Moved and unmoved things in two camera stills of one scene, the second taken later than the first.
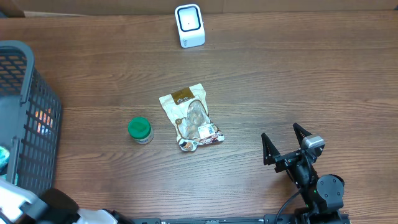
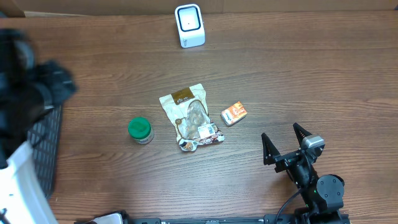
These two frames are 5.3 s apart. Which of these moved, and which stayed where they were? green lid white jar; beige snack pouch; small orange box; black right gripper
Moved: small orange box
Stayed: black right gripper; green lid white jar; beige snack pouch
